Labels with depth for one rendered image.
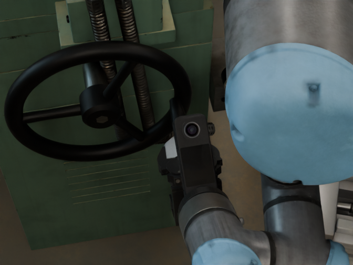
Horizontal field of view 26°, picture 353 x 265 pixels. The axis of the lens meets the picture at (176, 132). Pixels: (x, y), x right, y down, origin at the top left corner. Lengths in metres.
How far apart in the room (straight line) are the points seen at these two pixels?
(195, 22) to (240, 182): 0.79
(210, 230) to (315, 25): 0.39
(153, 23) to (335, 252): 0.45
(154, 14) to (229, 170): 0.97
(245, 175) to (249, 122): 1.49
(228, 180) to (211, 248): 1.17
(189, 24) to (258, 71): 0.77
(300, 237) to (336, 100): 0.41
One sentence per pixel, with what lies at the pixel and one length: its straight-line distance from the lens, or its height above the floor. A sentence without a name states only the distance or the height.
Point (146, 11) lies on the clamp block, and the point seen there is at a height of 0.92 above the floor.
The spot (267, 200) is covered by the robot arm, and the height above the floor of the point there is 0.91.
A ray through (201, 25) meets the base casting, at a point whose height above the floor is 0.76.
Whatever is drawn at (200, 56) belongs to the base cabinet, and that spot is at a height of 0.68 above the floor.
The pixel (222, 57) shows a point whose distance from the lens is 1.49.
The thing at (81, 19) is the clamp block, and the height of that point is 0.92.
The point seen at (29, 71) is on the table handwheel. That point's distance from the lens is 1.10.
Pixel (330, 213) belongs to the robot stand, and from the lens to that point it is 1.15.
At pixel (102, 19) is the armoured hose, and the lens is 1.13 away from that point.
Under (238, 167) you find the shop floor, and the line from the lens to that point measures 2.07.
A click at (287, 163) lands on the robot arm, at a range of 0.61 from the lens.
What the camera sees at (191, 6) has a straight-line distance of 1.31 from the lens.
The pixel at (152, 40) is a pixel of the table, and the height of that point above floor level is 0.85.
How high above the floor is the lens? 1.77
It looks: 56 degrees down
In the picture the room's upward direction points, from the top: straight up
